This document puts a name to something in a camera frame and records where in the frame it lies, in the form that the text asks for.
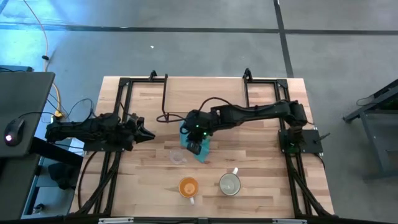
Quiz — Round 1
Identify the orange extension cable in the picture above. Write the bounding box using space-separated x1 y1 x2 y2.
22 0 63 118

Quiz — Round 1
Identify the wooden shelf with black legs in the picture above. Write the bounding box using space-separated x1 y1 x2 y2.
160 73 250 124

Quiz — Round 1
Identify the silver bracket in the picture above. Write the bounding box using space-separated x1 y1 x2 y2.
272 218 308 224
98 217 135 224

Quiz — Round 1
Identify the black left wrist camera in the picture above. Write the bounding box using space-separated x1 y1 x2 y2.
129 113 146 127

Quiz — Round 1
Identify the black table edge rail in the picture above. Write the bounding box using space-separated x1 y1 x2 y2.
68 214 340 224

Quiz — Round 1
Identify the grey metal cart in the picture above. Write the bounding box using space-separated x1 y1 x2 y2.
21 138 85 219

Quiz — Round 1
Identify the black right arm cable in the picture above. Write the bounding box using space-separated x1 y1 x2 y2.
156 96 233 124

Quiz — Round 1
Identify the dark grey metal trolley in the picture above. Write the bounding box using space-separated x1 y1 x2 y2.
343 78 398 182

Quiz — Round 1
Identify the small clear glass cup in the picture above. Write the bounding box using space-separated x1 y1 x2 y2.
169 148 188 166

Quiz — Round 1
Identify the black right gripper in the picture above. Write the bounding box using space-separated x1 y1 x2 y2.
183 109 218 143

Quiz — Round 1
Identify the teal cloth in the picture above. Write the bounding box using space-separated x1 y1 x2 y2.
179 120 211 164

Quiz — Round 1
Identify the black desk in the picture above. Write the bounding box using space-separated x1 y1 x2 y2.
0 71 56 159

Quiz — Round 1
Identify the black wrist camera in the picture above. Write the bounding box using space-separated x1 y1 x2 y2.
185 140 203 156
129 113 146 127

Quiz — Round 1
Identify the black desk beam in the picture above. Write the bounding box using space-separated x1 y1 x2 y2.
29 136 84 167

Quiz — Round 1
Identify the black aluminium frame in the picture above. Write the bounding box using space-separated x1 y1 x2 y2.
243 76 333 218
73 76 167 217

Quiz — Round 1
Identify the orange mug with white handle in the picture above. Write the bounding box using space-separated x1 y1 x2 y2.
178 176 200 205

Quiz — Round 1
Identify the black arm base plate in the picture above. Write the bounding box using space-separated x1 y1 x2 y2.
83 141 126 152
278 129 331 155

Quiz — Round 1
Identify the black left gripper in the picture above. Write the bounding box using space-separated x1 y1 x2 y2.
124 121 156 147

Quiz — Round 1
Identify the black bag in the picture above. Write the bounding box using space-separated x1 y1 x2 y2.
47 162 78 190

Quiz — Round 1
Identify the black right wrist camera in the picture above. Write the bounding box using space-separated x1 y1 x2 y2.
185 140 203 156

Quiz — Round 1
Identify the black computer mouse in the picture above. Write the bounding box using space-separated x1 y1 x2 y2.
3 118 25 147

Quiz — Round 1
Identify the large cream mug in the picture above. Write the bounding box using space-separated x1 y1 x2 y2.
218 167 242 197

